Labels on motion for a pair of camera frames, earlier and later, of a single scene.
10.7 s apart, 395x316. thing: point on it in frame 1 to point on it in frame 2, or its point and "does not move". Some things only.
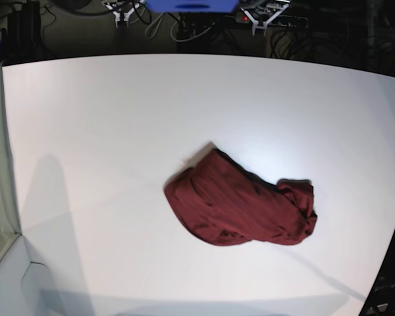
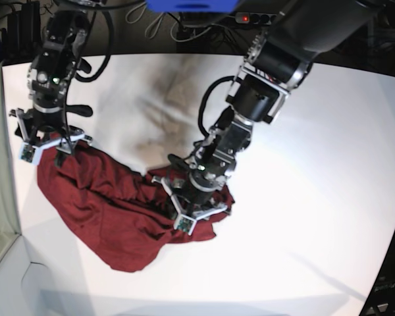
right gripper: x=261 y=14 to x=193 y=195
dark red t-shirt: x=228 y=204 to x=115 y=214
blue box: x=192 y=6 does not move
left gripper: x=121 y=10 to x=40 y=128
